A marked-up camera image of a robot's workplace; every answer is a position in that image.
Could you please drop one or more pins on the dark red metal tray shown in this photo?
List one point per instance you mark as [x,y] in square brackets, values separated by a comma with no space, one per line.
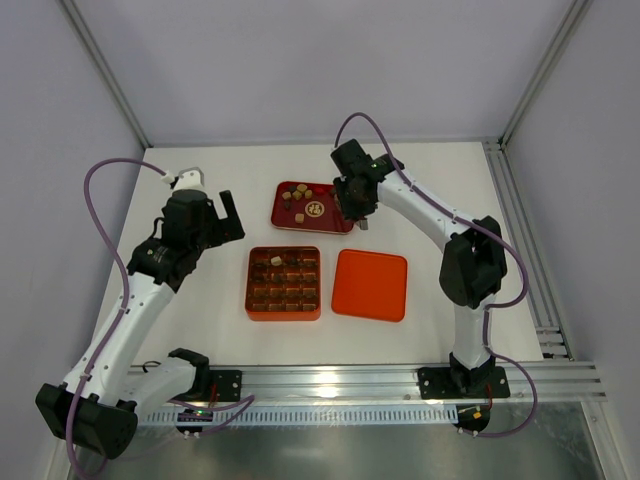
[322,213]

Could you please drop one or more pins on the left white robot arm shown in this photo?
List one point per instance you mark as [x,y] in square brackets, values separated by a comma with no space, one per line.
[96,407]

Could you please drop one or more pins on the orange box lid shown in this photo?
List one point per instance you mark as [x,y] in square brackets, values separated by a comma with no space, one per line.
[370,285]

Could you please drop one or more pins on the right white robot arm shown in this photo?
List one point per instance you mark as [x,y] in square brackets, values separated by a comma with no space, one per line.
[472,267]

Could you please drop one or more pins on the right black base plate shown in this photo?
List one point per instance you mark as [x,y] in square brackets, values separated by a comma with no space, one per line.
[447,383]

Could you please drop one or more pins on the orange compartment chocolate box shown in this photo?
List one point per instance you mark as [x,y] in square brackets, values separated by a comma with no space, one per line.
[283,293]

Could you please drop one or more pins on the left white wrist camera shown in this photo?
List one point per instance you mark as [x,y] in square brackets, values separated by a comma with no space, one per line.
[188,179]

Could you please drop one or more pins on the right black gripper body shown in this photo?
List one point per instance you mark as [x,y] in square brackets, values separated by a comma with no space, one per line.
[357,210]

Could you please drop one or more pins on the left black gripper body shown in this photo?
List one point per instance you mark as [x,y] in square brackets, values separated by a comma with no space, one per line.
[220,228]

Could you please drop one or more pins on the white slotted cable duct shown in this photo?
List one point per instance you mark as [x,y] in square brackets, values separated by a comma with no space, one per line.
[262,414]

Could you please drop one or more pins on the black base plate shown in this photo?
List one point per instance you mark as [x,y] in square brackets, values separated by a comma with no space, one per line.
[447,383]
[224,385]

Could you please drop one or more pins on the aluminium front rail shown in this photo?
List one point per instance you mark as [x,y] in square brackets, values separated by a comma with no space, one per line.
[555,381]

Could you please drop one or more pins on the right aluminium frame rail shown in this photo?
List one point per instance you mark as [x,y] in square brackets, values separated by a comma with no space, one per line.
[541,300]

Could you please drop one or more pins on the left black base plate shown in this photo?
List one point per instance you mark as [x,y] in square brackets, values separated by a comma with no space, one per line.
[224,385]

